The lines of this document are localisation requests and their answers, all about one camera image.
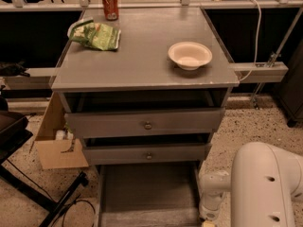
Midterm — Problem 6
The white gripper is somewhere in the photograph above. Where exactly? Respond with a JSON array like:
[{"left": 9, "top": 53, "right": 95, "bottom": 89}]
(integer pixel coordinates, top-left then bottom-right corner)
[{"left": 199, "top": 170, "right": 231, "bottom": 227}]

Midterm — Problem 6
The grey bottom drawer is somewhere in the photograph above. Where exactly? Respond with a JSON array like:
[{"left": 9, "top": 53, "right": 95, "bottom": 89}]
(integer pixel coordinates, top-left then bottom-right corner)
[{"left": 94, "top": 162, "right": 201, "bottom": 227}]

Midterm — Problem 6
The grey drawer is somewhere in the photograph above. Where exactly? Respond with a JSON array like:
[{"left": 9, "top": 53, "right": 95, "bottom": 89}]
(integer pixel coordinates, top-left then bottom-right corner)
[
  {"left": 94, "top": 162, "right": 201, "bottom": 227},
  {"left": 65, "top": 108, "right": 224, "bottom": 138},
  {"left": 82, "top": 143, "right": 211, "bottom": 166}
]

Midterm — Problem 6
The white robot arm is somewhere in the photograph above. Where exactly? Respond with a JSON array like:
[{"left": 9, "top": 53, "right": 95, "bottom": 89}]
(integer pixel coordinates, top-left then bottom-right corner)
[{"left": 199, "top": 142, "right": 303, "bottom": 227}]

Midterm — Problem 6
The grey middle drawer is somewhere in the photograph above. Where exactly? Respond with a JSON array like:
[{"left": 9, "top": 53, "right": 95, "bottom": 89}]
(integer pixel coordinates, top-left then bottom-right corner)
[{"left": 82, "top": 143, "right": 211, "bottom": 166}]

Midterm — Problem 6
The grey top drawer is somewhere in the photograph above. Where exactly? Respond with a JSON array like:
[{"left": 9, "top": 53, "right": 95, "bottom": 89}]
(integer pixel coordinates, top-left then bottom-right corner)
[{"left": 65, "top": 108, "right": 224, "bottom": 138}]

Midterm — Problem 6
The grey drawer cabinet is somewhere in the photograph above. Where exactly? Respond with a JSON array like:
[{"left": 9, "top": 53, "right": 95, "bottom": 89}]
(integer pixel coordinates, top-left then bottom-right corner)
[{"left": 52, "top": 8, "right": 239, "bottom": 166}]

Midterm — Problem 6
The black stand leg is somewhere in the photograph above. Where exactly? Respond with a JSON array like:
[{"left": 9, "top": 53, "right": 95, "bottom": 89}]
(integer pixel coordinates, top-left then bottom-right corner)
[{"left": 0, "top": 166, "right": 88, "bottom": 227}]

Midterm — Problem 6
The white paper bowl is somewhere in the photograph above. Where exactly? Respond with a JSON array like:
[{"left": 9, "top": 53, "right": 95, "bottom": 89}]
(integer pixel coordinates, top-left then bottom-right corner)
[{"left": 168, "top": 42, "right": 212, "bottom": 71}]

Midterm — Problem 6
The brown cardboard box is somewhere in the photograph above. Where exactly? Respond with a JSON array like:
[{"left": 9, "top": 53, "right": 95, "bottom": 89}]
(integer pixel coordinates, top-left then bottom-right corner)
[{"left": 34, "top": 93, "right": 88, "bottom": 169}]

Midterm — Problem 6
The black chair seat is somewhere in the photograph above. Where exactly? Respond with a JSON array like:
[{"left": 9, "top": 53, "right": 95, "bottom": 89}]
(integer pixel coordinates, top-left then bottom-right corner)
[{"left": 0, "top": 111, "right": 33, "bottom": 164}]

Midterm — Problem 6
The green chip bag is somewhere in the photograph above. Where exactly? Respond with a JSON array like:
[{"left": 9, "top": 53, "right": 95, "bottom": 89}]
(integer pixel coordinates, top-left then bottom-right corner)
[{"left": 67, "top": 17, "right": 121, "bottom": 51}]

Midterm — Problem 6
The red soda can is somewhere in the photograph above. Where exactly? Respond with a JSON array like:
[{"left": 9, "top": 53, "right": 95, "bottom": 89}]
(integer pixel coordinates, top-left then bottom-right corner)
[{"left": 102, "top": 0, "right": 119, "bottom": 21}]

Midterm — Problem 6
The black floor cable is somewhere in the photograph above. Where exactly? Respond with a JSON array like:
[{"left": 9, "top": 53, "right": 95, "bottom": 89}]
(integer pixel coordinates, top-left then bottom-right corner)
[{"left": 6, "top": 159, "right": 97, "bottom": 227}]

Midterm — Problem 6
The metal rail frame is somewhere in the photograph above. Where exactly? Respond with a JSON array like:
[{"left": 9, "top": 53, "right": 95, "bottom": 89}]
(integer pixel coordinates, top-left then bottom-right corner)
[{"left": 0, "top": 0, "right": 303, "bottom": 84}]

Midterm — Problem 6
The white hanging cable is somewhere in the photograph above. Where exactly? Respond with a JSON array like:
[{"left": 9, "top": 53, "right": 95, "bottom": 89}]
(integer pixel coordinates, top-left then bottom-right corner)
[{"left": 238, "top": 0, "right": 262, "bottom": 82}]

